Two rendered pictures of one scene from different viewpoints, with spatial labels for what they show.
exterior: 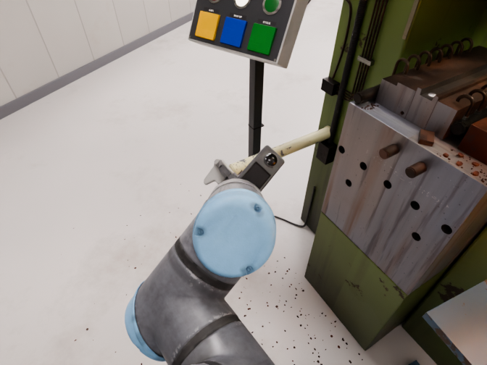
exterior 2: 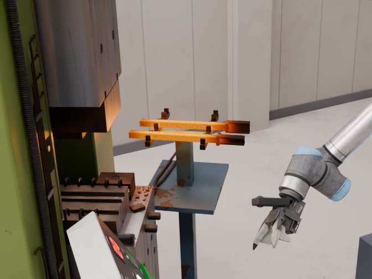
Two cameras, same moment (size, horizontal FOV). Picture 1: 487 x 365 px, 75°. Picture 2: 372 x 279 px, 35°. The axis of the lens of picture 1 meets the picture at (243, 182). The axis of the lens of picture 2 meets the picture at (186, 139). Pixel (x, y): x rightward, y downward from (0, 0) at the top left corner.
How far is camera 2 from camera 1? 2.04 m
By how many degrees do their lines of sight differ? 104
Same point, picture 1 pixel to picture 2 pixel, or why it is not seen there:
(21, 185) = not seen: outside the picture
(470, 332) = (205, 201)
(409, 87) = (120, 205)
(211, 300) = not seen: hidden behind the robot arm
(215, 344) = (325, 159)
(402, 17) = (57, 208)
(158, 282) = (336, 171)
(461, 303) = (194, 206)
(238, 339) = not seen: hidden behind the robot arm
